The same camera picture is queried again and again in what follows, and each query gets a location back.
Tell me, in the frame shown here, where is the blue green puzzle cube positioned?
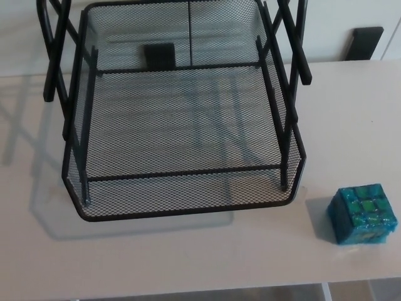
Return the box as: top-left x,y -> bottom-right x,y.
327,183 -> 399,245

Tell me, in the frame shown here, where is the black wire mesh file tray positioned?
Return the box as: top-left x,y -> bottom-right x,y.
36,0 -> 313,223

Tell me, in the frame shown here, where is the black wall bracket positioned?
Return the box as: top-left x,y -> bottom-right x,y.
140,43 -> 176,71
344,26 -> 385,61

